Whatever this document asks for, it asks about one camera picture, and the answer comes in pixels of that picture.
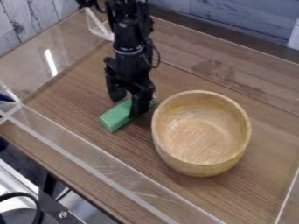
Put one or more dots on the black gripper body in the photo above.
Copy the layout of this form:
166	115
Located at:
132	68

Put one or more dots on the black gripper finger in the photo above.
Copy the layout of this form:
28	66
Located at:
116	91
142	101

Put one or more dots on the green rectangular block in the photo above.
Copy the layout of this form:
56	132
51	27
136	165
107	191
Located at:
118	116

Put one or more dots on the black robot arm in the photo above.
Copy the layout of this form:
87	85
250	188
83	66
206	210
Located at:
130	22

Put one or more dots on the brown wooden bowl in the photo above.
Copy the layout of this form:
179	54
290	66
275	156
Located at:
202	131

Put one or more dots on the clear acrylic corner bracket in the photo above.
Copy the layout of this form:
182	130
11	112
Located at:
99	28

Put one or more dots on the clear acrylic front wall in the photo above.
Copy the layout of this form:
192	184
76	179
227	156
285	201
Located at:
110	183

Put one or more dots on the black metal bracket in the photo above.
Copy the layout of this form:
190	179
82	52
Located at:
55	213

